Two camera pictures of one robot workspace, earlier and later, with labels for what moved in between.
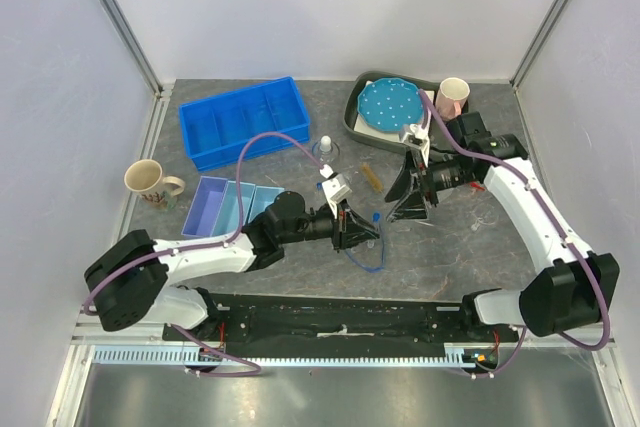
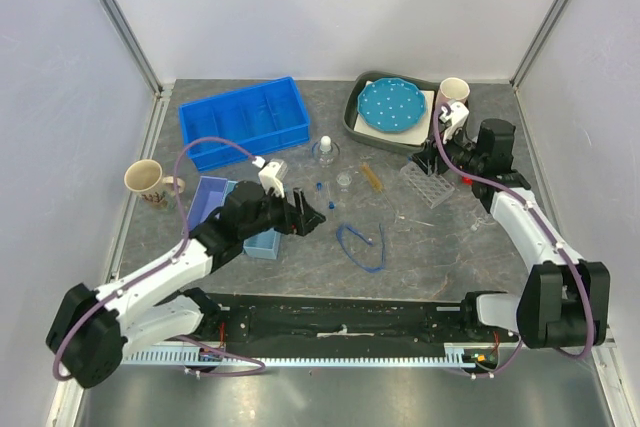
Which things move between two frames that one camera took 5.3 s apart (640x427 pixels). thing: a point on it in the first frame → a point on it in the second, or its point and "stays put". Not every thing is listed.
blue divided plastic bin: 215,126 stays put
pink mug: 451,97 stays put
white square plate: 364,128 stays put
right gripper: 412,206 → 426,157
